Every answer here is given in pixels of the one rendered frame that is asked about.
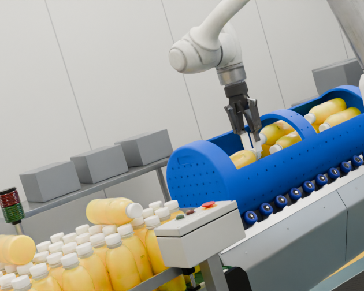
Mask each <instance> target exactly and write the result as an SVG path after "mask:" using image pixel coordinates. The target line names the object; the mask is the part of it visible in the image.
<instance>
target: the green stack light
mask: <svg viewBox="0 0 364 291"><path fill-rule="evenodd" d="M1 210H2V213H3V217H4V219H5V222H6V223H11V222H15V221H18V220H21V219H23V218H25V217H26V215H25V212H24V209H23V205H22V203H21V202H19V203H17V204H14V205H12V206H9V207H5V208H1Z"/></svg>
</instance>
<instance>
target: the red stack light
mask: <svg viewBox="0 0 364 291"><path fill-rule="evenodd" d="M19 202H21V200H20V196H19V194H18V190H15V191H13V192H10V193H7V194H4V195H0V206H1V208H5V207H9V206H12V205H14V204H17V203H19Z"/></svg>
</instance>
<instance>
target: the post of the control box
mask: <svg viewBox="0 0 364 291"><path fill-rule="evenodd" d="M199 266H200V270H201V273H202V276H203V280H204V282H205V286H206V290H207V291H229V289H228V285H227V282H226V279H225V275H224V271H223V269H222V265H221V261H220V258H219V255H218V253H217V254H215V255H214V256H212V257H210V258H208V259H206V260H204V261H203V262H201V263H199Z"/></svg>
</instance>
